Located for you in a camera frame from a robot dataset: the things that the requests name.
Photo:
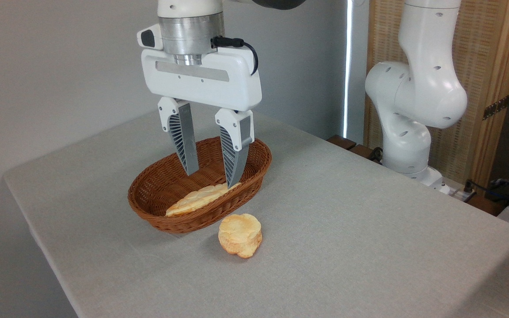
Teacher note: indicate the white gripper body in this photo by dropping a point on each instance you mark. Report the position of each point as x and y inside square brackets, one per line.
[210, 88]

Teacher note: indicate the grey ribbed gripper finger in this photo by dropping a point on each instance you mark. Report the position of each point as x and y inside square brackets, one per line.
[184, 132]
[234, 150]

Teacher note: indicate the round bread roll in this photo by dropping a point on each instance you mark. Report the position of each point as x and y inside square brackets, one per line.
[239, 234]

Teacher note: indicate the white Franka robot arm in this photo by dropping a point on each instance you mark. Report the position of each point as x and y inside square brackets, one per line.
[422, 88]

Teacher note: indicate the long braided bread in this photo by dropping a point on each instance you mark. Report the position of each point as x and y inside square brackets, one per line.
[197, 198]

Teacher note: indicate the brown wicker basket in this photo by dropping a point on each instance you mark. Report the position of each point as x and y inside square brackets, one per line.
[157, 185]

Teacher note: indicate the dark wooden base board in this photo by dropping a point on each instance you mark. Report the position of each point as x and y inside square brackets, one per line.
[347, 143]

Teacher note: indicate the grey tablecloth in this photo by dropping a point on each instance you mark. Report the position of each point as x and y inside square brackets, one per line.
[347, 256]

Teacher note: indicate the dark metal screen hinge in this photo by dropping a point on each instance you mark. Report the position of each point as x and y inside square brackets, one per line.
[496, 107]

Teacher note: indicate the wooden rattan folding screen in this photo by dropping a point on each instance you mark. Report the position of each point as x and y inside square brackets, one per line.
[484, 44]

